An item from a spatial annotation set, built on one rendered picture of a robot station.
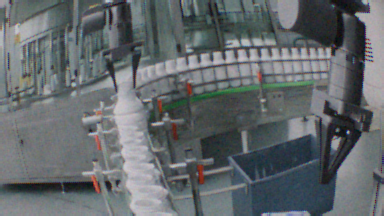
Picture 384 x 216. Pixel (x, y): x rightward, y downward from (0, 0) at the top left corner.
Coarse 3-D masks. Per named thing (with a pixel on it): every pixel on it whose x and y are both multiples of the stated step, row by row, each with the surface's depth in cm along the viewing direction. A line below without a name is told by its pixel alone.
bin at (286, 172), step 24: (288, 144) 159; (312, 144) 159; (240, 168) 158; (264, 168) 159; (288, 168) 161; (312, 168) 130; (216, 192) 130; (240, 192) 144; (264, 192) 128; (288, 192) 129; (312, 192) 131
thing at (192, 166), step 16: (112, 96) 194; (160, 112) 197; (112, 128) 151; (160, 128) 198; (160, 144) 199; (96, 160) 105; (112, 160) 105; (160, 160) 107; (176, 160) 154; (192, 160) 107; (208, 160) 108; (96, 176) 105; (112, 176) 151; (192, 176) 108; (192, 192) 109; (112, 208) 107
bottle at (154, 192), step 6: (144, 186) 67; (150, 186) 67; (156, 186) 67; (138, 192) 64; (144, 192) 67; (150, 192) 67; (156, 192) 64; (162, 192) 65; (138, 198) 65; (144, 198) 64; (156, 198) 64; (162, 198) 65; (162, 204) 64; (168, 210) 65
